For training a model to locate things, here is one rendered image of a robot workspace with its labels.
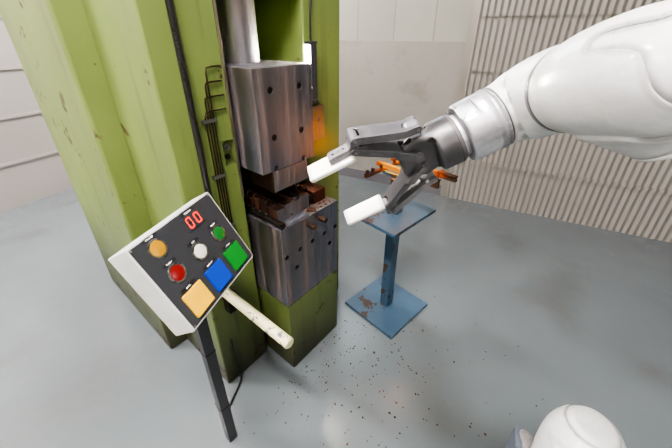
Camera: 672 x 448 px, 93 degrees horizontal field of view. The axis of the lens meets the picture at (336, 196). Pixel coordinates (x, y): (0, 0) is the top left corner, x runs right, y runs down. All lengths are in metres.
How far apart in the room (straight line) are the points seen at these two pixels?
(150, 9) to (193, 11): 0.13
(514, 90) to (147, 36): 1.01
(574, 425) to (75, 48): 1.89
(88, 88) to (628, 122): 1.57
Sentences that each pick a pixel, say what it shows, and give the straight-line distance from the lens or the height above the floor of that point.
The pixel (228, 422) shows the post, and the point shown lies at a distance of 1.78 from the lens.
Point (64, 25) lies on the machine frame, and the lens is 1.59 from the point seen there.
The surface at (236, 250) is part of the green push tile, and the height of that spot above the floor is 1.02.
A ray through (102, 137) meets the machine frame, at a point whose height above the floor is 1.29.
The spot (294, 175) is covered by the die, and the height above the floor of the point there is 1.11.
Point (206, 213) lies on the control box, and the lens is 1.11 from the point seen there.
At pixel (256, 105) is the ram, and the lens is 1.22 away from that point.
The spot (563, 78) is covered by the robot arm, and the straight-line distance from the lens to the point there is 0.38.
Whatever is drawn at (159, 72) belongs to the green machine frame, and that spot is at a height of 1.56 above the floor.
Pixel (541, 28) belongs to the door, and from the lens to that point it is 3.45.
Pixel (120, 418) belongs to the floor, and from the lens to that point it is 2.16.
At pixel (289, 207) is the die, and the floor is 0.97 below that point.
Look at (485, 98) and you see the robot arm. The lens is 0.49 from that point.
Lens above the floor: 1.67
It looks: 27 degrees down
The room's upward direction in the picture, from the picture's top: straight up
